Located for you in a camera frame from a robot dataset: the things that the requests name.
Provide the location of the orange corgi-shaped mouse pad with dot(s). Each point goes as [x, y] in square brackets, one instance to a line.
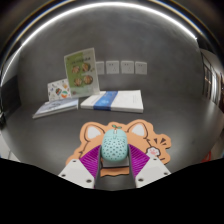
[153, 136]

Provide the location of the grey flat book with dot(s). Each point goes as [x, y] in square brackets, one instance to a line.
[56, 107]

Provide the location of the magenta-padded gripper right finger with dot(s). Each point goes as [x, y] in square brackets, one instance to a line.
[138, 160]

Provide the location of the white wall socket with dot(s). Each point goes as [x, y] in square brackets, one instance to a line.
[100, 68]
[112, 67]
[141, 67]
[127, 67]

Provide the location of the white book with blue band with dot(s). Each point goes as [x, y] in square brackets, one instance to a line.
[115, 100]

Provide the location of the dark-framed glass door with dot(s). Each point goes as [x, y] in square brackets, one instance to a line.
[211, 80]

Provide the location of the green food poster stand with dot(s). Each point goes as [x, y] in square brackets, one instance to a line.
[81, 71]

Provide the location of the small white sticker card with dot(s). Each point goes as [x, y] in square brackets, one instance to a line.
[58, 90]

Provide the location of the black monitor screen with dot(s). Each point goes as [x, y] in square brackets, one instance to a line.
[8, 93]

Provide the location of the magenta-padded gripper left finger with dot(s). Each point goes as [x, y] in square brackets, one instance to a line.
[90, 160]

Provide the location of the mint green computer mouse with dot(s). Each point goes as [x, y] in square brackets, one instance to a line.
[114, 146]

